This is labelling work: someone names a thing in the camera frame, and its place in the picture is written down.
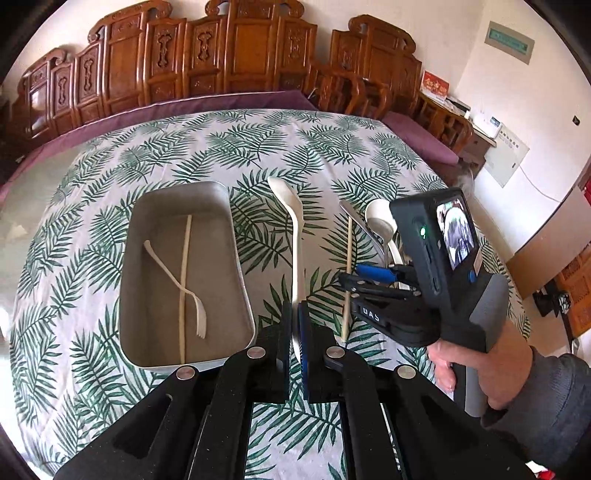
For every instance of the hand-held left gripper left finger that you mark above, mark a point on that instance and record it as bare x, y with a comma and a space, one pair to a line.
277, 364

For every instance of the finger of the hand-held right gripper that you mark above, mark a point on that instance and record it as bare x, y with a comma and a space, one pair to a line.
353, 280
374, 271

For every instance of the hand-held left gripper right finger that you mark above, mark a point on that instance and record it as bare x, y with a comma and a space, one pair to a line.
302, 350

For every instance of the bamboo chopstick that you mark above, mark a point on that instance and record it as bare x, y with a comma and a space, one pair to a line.
348, 249

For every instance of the metal fork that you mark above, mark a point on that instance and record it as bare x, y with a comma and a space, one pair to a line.
358, 221

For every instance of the white spoon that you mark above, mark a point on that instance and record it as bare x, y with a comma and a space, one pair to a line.
376, 210

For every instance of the long cream spoon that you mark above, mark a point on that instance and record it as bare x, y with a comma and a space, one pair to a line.
295, 258

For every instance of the metal tray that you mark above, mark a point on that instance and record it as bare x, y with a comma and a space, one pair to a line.
212, 286

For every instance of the person's right forearm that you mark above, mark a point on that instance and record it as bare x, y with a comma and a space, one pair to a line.
549, 415

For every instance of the person's right hand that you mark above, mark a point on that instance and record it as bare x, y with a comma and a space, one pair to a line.
508, 364

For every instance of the wooden side table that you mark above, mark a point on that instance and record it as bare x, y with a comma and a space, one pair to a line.
475, 147

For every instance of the short purple seat cushion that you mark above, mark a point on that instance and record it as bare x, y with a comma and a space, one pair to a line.
425, 136

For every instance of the black object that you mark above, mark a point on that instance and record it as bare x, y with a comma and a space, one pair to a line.
551, 302

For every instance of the cream chopstick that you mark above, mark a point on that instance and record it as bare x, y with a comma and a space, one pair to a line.
187, 258

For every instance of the cream fork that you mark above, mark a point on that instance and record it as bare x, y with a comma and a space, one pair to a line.
161, 265

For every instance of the wooden cabinet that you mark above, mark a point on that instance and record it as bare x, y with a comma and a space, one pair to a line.
577, 295

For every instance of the leaf print tablecloth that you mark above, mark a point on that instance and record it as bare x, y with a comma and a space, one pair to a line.
277, 138

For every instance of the red calendar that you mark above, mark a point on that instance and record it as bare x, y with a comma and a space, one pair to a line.
435, 85

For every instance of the wooden armchair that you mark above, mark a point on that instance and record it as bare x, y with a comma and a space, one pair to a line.
351, 87

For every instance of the short carved wooden sofa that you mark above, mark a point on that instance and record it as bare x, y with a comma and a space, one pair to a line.
383, 46

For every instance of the long carved wooden sofa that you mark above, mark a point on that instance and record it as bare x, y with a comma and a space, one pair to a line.
249, 46

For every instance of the long purple seat cushion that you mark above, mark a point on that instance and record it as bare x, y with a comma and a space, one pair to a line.
138, 113

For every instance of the white wall panel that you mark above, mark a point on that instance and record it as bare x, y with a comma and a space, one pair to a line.
505, 157

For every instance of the white wall device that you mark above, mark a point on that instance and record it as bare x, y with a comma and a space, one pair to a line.
487, 125

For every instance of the green wall sign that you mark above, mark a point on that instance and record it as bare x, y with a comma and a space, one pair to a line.
508, 42

